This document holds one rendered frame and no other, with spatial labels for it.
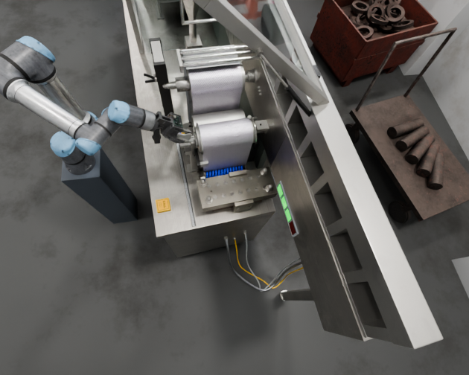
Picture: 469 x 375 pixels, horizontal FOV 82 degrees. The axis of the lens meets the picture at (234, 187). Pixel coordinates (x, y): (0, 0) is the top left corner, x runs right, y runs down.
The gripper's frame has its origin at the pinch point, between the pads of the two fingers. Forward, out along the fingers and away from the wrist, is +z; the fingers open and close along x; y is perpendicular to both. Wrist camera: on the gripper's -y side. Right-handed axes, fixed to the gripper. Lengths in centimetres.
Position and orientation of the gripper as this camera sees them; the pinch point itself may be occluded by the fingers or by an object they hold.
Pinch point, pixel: (188, 136)
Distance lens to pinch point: 125.1
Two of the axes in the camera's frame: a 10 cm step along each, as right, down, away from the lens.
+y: 6.9, -4.1, -5.9
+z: 6.8, 1.0, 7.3
